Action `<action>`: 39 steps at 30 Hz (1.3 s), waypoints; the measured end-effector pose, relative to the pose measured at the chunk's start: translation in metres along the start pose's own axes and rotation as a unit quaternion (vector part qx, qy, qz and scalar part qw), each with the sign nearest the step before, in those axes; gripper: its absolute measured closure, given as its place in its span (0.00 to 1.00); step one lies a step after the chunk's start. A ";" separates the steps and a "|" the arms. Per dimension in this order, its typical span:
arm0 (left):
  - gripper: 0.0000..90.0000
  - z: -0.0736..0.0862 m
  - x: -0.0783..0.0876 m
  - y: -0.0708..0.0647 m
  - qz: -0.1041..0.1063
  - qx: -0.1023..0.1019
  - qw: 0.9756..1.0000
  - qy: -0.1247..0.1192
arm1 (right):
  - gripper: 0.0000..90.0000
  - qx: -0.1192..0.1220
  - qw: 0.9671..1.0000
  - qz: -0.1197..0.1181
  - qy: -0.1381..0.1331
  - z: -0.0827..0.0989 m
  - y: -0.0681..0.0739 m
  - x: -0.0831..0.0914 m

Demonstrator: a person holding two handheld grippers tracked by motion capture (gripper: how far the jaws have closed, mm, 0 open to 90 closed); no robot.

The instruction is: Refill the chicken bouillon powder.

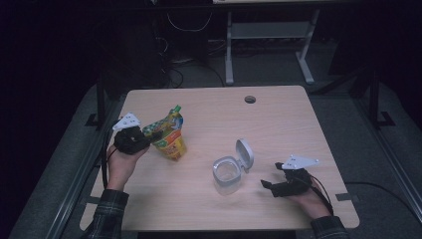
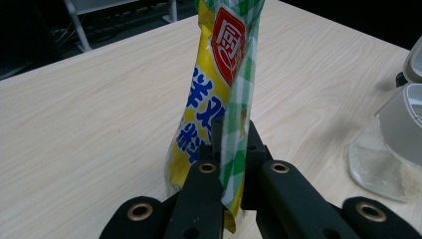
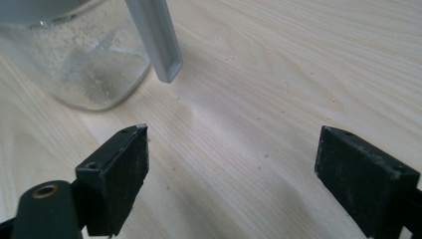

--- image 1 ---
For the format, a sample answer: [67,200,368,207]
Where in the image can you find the white-framed desk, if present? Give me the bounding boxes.
[212,0,353,86]

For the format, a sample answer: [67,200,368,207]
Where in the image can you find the person's right hand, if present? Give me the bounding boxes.
[286,184,333,220]

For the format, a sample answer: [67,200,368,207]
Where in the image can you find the black metal stand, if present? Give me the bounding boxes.
[84,73,107,131]
[363,66,396,129]

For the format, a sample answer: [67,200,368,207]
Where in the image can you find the black floor cables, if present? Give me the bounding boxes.
[158,59,227,90]

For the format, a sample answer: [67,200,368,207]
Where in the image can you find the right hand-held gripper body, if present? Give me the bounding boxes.
[272,153,320,199]

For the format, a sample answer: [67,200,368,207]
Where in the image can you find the aluminium floor rail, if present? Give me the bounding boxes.
[356,98,422,222]
[46,99,115,239]

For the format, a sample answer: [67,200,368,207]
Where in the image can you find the person's left hand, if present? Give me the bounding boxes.
[105,145,150,192]

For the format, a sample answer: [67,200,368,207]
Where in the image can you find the yellow refill pouch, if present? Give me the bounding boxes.
[142,105,188,162]

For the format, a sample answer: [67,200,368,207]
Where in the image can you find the left hand-held gripper cable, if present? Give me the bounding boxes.
[101,128,117,191]

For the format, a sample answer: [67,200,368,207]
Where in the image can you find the clear container with white lid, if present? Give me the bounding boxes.
[212,138,256,196]

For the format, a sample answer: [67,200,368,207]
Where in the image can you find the right hand-held gripper cable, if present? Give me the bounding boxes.
[310,174,334,215]

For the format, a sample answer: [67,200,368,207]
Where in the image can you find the white hanging cable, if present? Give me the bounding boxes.
[166,11,214,34]

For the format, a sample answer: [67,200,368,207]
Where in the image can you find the long black floor cable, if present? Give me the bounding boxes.
[344,181,422,215]

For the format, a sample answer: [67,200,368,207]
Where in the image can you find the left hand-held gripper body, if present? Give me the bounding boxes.
[111,113,150,155]

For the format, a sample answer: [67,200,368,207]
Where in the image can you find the hand-held gripper cable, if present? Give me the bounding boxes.
[101,128,117,191]
[310,174,334,215]

